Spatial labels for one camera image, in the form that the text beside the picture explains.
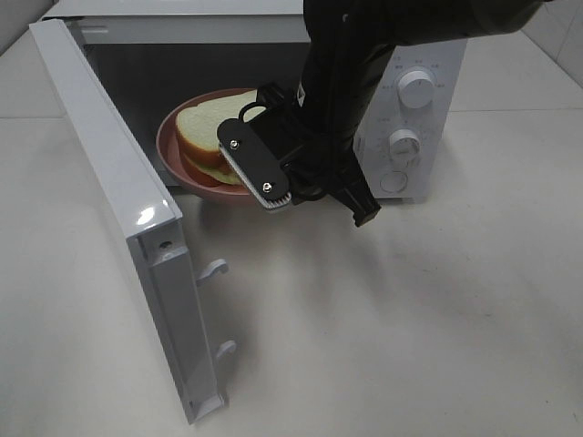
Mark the white microwave oven body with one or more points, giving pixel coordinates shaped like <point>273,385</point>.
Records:
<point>124,69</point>

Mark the white bread sandwich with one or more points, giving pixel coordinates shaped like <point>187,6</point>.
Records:
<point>196,134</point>

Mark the white microwave knob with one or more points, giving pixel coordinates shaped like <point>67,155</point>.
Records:
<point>416,88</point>
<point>404,145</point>

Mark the white microwave door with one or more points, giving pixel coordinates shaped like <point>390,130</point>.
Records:
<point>145,213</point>

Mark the pink round plate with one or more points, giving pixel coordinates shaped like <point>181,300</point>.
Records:
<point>168,150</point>

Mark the upper white microwave knob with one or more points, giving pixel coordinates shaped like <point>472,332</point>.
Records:
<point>416,88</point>

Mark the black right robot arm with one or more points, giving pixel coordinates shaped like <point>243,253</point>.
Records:
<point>352,42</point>

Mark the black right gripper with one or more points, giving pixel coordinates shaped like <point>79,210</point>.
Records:
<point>288,149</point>

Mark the round door release button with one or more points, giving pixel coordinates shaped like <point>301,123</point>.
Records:
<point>394,182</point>

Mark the lower white microwave knob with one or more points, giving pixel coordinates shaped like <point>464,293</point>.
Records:
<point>404,145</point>

